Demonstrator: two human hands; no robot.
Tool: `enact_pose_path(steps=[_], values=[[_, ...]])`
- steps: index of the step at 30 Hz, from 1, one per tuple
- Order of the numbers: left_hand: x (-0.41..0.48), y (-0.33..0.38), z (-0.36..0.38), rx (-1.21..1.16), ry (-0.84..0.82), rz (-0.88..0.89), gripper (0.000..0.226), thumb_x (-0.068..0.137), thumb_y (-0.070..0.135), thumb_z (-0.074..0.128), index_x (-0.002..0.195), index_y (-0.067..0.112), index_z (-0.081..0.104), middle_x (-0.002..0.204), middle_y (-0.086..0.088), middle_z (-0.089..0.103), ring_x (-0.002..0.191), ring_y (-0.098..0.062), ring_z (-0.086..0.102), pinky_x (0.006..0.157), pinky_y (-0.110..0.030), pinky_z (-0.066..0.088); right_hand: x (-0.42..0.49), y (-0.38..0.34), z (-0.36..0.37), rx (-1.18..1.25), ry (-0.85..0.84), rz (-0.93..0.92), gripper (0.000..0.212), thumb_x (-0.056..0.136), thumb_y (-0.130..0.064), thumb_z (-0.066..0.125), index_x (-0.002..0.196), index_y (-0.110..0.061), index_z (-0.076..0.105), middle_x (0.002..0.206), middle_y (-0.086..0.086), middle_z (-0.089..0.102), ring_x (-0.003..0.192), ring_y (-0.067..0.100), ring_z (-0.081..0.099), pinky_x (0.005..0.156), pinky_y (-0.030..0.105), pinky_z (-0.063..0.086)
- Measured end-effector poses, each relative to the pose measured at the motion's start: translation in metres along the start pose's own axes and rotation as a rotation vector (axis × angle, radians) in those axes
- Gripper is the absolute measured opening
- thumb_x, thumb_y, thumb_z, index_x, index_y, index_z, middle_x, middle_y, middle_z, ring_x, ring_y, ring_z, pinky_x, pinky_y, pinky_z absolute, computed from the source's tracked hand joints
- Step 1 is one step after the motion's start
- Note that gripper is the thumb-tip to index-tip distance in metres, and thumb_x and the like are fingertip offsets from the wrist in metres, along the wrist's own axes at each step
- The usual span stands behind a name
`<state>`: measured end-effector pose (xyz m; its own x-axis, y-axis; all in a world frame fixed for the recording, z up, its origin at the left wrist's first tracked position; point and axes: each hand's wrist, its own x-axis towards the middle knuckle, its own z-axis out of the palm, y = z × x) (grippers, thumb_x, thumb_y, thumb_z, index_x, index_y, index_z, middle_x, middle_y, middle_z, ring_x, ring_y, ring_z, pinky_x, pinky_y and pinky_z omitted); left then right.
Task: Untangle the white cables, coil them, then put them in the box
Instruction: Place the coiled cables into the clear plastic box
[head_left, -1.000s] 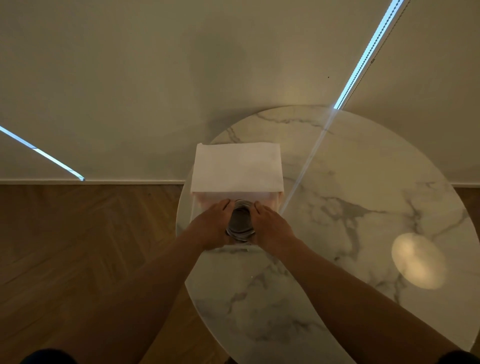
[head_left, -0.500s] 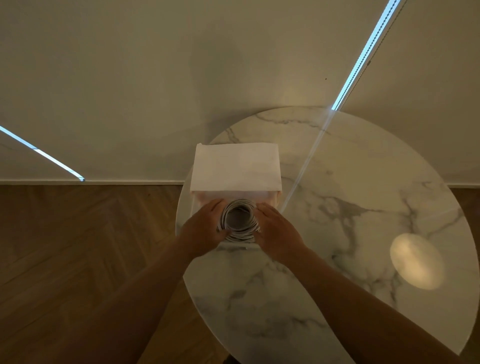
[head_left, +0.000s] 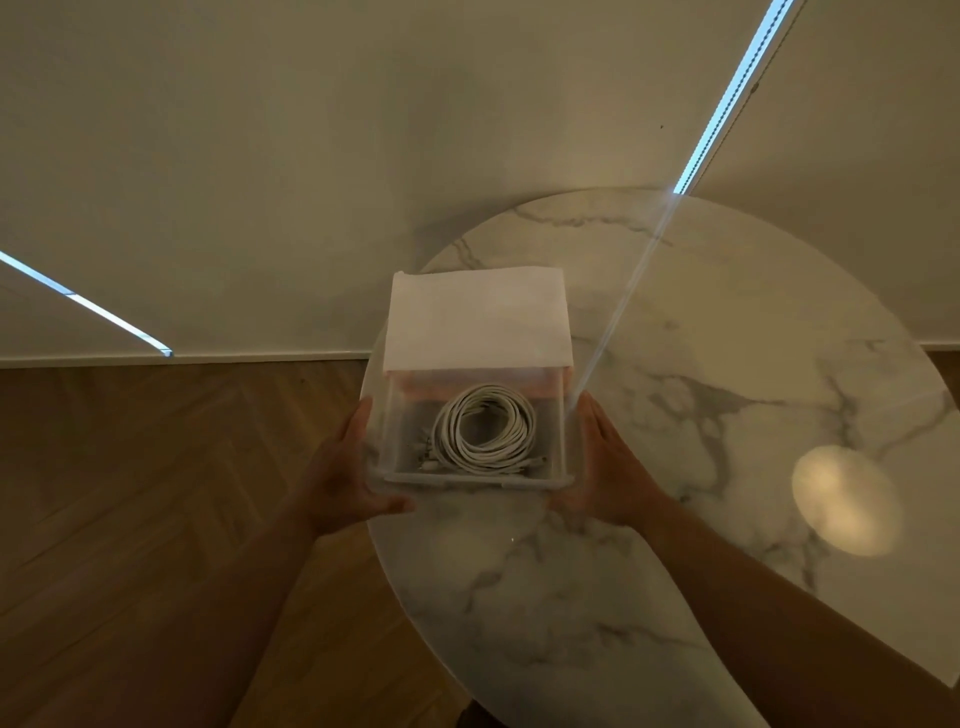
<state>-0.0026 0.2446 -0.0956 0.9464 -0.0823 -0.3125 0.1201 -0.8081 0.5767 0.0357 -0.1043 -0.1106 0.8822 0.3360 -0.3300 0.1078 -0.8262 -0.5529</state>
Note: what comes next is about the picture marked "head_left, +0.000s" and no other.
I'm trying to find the long white cable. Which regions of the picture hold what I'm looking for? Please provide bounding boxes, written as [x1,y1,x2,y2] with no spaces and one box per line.
[412,383,549,478]

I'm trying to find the pink white storage box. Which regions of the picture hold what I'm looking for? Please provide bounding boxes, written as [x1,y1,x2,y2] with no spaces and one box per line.
[382,266,577,399]

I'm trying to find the blind bead chain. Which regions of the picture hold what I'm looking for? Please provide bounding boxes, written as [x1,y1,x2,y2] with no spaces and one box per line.
[672,0,798,196]

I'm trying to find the person's right hand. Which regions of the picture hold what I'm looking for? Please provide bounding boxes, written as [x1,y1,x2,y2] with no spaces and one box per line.
[551,391,673,531]

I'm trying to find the clear plastic drawer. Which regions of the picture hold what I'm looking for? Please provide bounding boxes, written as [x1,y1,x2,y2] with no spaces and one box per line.
[371,367,578,493]

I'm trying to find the beige roller blind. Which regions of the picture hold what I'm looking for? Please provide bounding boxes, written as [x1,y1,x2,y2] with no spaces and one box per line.
[0,0,778,369]
[686,0,960,350]

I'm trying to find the person's right forearm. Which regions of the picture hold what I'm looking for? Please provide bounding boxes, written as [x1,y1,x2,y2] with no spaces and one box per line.
[637,497,960,728]

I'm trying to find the person's left forearm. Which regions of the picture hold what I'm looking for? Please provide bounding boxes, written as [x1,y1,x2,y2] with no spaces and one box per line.
[29,509,325,728]

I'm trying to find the person's left hand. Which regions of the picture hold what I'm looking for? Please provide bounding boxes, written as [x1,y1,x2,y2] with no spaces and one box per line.
[303,395,416,538]

